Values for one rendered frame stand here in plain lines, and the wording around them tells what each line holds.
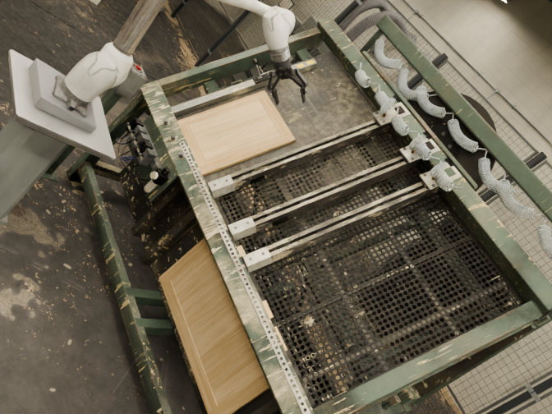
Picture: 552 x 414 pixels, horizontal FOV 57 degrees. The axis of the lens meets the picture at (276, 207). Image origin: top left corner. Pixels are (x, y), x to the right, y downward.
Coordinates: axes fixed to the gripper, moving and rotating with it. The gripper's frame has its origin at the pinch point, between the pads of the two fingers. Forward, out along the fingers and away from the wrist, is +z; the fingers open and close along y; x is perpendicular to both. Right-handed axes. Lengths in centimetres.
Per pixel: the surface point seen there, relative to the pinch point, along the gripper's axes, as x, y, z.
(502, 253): -18, 93, 77
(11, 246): -70, -142, 37
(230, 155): 7, -45, 32
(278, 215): -26, -9, 50
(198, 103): 35, -71, 11
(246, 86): 55, -47, 11
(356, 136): 33, 21, 39
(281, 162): 4.9, -14.7, 36.5
